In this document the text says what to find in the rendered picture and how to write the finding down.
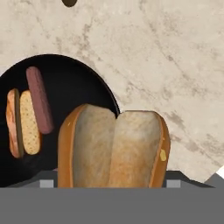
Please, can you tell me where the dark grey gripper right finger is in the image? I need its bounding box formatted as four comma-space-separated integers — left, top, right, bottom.
164, 170, 215, 189

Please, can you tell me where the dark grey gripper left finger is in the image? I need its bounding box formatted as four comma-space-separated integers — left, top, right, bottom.
6, 170, 59, 189

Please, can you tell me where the split brown hot dog bun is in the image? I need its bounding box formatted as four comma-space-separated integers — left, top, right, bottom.
5, 87, 42, 159
57, 102, 172, 189

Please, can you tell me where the reddish brown sausage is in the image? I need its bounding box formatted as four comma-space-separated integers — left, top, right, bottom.
25, 66, 55, 136

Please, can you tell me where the black round bowl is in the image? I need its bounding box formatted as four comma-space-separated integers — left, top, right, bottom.
0, 53, 122, 188

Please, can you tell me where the dark olive round object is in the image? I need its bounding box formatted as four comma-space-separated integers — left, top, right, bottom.
61, 0, 79, 8

